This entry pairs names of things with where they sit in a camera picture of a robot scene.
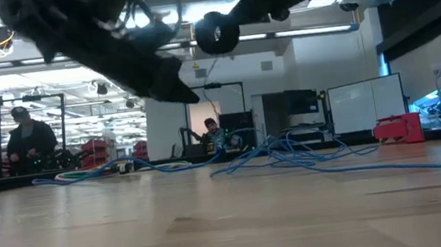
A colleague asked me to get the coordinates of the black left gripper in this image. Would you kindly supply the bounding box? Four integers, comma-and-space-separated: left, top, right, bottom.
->
57, 0, 201, 120

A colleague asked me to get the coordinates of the long ceiling light bar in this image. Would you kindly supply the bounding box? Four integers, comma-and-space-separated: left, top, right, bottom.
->
0, 17, 361, 75

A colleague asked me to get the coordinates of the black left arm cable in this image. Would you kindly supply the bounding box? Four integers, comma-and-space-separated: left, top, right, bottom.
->
121, 0, 187, 51

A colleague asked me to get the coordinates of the ceiling security camera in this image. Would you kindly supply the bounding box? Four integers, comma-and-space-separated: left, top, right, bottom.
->
338, 0, 361, 14

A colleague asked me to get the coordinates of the long blue cable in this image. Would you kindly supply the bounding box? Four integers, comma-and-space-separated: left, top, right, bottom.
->
203, 103, 441, 202

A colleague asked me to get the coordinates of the red plastic cable holder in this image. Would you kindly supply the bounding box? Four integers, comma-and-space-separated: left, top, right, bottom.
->
372, 111, 426, 149

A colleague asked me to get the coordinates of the silver ventilation duct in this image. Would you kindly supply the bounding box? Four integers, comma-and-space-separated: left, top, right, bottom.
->
102, 50, 161, 97

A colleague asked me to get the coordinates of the white wire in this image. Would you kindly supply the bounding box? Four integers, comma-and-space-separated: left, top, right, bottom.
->
53, 155, 193, 185

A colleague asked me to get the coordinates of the black yellow ceiling cord reel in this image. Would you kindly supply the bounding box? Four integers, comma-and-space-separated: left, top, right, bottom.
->
0, 24, 18, 51

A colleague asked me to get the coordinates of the black cabinet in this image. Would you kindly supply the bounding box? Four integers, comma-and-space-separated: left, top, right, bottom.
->
260, 85, 326, 147

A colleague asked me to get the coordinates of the red storage bin rack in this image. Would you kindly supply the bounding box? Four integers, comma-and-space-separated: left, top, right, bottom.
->
131, 139, 151, 161
78, 136, 112, 170

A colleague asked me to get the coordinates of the black box tower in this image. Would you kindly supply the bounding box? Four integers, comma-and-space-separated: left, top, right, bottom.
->
218, 110, 259, 152

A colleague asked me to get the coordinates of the green wire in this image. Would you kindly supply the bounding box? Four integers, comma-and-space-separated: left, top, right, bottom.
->
64, 166, 121, 180

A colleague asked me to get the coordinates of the small white connector plug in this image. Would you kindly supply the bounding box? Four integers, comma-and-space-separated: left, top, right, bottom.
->
117, 160, 136, 175

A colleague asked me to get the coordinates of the person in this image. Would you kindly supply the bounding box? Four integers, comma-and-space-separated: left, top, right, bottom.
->
1, 101, 62, 178
188, 113, 245, 156

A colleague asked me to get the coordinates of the white whiteboard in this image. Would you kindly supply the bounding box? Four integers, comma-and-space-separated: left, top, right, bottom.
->
326, 72, 410, 136

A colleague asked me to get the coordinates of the black plastic cable spool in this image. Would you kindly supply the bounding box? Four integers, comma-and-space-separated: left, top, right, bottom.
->
192, 8, 244, 58

